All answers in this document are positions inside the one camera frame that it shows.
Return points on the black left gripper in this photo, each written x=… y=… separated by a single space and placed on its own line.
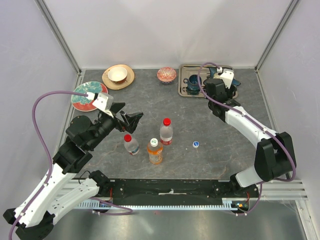
x=131 y=122

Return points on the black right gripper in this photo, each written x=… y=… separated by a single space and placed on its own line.
x=230 y=91

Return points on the tall red-cap clear bottle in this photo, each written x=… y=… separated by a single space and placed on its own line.
x=166 y=132

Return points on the blue white Pocari cap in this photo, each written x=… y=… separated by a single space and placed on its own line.
x=195 y=144

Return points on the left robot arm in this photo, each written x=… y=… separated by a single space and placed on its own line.
x=35 y=218

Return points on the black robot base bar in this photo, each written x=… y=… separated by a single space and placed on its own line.
x=173 y=191

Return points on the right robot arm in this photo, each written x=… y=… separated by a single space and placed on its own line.
x=274 y=152

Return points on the small red-cap clear bottle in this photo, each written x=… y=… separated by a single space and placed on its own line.
x=131 y=145

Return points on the orange juice bottle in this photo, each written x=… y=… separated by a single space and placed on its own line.
x=155 y=151

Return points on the blue star-shaped dish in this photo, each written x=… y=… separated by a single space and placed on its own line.
x=237 y=81

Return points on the blue ceramic cup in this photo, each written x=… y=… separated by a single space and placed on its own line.
x=192 y=83

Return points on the red white tea cup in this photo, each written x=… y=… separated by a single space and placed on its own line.
x=117 y=74

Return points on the tan saucer plate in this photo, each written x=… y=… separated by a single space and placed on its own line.
x=114 y=86

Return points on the red teal floral plate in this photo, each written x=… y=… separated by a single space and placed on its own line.
x=83 y=104

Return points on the steel tray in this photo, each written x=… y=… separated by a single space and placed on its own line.
x=187 y=70

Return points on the red patterned bowl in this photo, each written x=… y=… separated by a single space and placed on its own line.
x=166 y=75

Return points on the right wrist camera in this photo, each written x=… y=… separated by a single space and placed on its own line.
x=226 y=75

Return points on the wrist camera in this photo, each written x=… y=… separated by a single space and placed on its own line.
x=102 y=101
x=226 y=75

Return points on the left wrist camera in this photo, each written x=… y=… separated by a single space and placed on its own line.
x=102 y=101

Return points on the slotted cable duct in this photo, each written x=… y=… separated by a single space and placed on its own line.
x=224 y=205

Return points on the right aluminium frame post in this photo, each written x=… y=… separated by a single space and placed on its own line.
x=293 y=4

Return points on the aluminium frame post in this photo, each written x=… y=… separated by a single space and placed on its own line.
x=58 y=34
x=293 y=4

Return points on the left aluminium frame post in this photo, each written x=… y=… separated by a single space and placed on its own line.
x=58 y=34

